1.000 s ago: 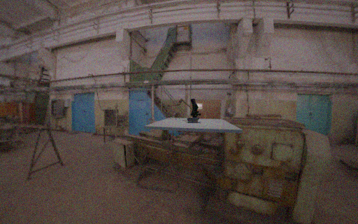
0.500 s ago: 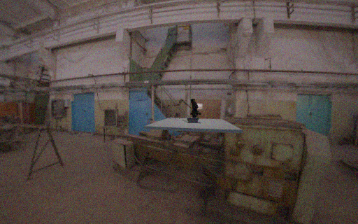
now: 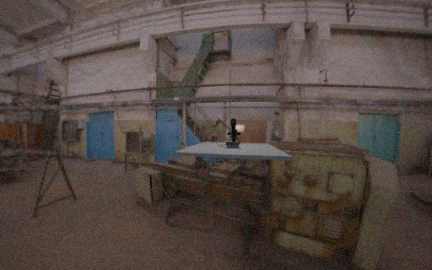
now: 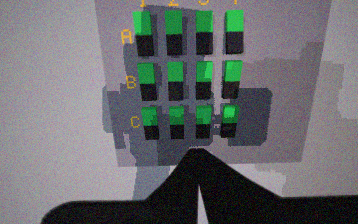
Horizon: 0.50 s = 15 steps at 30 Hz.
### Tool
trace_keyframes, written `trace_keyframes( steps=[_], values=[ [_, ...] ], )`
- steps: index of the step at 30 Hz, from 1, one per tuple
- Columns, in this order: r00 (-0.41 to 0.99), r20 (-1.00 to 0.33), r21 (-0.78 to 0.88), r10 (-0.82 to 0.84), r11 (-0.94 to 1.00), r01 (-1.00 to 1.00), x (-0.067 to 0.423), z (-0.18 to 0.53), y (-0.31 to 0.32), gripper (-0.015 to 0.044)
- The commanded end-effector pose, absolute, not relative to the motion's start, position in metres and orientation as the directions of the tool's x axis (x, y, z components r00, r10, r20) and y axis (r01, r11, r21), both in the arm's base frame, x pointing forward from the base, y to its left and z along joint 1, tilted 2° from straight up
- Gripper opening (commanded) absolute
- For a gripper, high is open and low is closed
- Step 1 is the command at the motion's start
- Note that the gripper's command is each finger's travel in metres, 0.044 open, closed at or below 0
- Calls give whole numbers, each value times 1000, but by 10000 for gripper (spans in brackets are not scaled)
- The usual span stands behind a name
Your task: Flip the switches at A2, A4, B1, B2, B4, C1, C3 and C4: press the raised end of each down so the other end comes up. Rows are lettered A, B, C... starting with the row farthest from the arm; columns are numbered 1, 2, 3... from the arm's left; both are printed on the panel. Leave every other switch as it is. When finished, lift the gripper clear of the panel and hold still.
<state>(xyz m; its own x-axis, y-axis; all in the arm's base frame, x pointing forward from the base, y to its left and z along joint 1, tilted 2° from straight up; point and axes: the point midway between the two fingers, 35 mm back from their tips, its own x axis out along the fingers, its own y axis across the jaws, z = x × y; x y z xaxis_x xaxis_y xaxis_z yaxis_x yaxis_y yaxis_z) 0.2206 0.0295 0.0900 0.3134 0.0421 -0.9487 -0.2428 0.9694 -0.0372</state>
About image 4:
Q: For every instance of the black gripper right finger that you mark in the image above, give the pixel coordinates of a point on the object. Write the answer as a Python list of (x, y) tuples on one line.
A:
[(231, 198)]

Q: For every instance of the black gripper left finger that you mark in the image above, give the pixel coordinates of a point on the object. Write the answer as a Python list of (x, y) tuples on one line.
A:
[(175, 201)]

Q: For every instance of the grey switch panel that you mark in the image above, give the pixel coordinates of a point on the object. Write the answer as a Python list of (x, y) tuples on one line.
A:
[(235, 77)]

